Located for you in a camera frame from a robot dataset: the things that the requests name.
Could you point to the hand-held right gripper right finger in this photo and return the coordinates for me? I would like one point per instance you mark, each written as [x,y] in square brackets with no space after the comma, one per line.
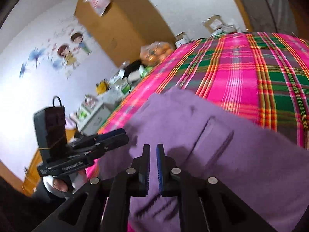
[159,171]

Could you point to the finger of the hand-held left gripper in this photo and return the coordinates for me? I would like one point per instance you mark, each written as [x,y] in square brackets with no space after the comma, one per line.
[113,142]
[111,134]

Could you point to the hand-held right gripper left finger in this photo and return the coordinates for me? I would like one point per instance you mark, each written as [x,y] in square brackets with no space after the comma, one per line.
[146,171]

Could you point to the purple fleece sweater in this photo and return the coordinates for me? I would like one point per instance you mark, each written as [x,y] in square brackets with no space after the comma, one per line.
[229,154]

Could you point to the person's left forearm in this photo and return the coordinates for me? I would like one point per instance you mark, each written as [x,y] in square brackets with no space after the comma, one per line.
[29,203]

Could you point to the person's left hand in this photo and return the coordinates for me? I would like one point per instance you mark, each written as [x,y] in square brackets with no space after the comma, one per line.
[60,185]

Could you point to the white storage box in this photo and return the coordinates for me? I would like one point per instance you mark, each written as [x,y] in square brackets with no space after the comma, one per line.
[95,118]

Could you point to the wooden headboard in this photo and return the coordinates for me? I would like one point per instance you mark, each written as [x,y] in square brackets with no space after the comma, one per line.
[32,174]

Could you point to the yellow bag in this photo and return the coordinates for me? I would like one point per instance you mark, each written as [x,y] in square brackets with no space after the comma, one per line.
[102,87]

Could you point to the black cloth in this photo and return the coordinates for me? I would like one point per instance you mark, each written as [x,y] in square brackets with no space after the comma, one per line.
[132,69]

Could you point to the green tissue pack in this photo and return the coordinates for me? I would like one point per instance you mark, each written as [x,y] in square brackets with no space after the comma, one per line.
[144,72]

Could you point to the bag of oranges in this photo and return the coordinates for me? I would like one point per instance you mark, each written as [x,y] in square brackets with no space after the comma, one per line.
[157,53]

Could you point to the wooden wardrobe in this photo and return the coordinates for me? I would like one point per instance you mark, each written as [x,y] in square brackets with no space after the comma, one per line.
[125,24]

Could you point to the small white box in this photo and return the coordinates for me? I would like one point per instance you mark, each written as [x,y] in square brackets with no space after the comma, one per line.
[182,40]

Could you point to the pink green plaid bed sheet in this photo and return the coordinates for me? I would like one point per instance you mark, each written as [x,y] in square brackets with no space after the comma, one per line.
[241,72]

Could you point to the white pink plastic bag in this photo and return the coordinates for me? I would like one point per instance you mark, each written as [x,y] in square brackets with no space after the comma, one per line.
[97,2]

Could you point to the brown cardboard box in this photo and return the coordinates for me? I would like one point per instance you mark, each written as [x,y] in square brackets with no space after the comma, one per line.
[213,23]

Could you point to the grey plastic curtain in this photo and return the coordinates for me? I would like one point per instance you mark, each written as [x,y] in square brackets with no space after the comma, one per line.
[263,4]

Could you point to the cartoon wall sticker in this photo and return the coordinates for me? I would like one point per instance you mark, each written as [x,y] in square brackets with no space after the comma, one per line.
[67,50]

